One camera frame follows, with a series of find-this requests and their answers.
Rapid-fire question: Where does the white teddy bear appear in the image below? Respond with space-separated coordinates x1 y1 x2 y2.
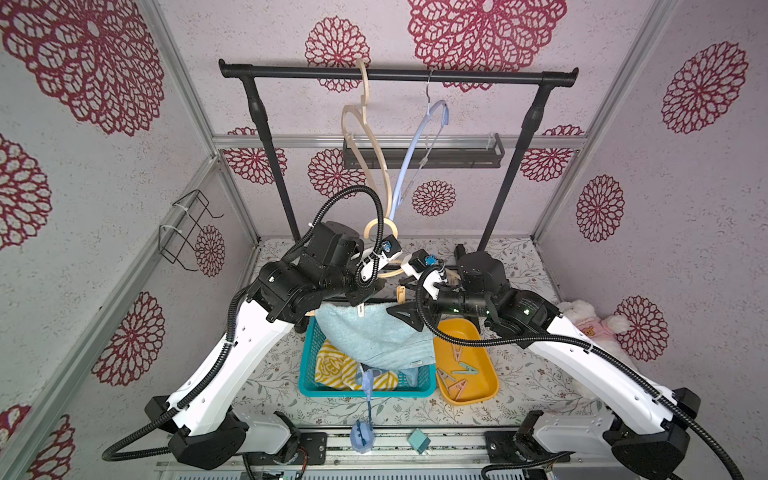
557 300 637 371

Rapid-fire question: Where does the teal plastic basket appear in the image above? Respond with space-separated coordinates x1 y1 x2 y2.
298 320 437 398

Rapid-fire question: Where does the teal plain towel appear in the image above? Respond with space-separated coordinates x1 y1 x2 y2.
315 303 436 371

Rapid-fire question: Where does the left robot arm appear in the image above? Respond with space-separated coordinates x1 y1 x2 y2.
101 185 385 470

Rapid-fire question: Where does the small teal cube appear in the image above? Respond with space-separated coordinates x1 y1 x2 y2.
407 429 431 455

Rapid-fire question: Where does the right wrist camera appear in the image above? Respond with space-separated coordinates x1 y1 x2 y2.
401 249 447 300

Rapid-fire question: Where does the black wire wall rack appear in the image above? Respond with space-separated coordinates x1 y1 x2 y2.
157 189 224 272

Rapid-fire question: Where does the blue hello towel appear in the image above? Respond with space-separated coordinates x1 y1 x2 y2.
355 364 419 391

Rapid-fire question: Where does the green clothespin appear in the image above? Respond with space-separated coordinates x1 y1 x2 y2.
451 366 479 375

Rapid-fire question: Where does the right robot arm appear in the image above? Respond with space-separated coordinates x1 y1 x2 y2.
399 250 743 479

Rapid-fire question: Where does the cream plastic hanger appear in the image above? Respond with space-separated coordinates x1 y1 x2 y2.
340 57 395 220

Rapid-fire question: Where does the black clothes rack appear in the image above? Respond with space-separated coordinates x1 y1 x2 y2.
218 59 579 251

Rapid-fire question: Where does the orange clothespin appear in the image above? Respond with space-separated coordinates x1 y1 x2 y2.
396 285 406 304

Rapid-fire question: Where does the peach pink clothespin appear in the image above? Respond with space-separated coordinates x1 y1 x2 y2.
451 344 463 363

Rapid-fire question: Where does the yellow striped towel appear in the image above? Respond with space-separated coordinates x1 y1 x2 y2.
314 340 400 391

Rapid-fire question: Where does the yellow plastic tray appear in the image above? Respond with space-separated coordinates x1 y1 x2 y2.
433 337 500 406

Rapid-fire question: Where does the light blue hanger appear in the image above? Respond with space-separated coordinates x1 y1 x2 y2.
388 70 450 220

